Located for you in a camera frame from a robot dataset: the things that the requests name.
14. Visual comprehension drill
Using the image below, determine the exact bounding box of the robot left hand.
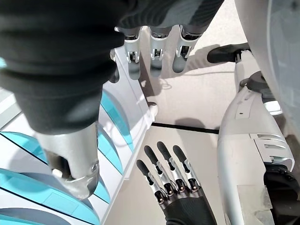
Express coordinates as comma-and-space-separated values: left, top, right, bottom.
136, 140, 213, 225

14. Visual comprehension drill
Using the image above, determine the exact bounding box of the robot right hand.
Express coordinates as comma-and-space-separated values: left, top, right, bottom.
0, 0, 225, 200

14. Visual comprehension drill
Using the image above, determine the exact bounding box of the robot left leg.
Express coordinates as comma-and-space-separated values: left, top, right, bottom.
207, 43, 296, 225

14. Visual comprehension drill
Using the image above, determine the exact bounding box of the robot leg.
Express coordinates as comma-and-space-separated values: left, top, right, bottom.
236, 0, 300, 141
207, 43, 296, 225

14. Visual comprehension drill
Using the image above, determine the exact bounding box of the white medical cart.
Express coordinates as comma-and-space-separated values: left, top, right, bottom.
0, 25, 158, 225

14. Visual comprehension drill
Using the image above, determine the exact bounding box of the robot right leg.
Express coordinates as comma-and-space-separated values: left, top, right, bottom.
236, 0, 300, 141

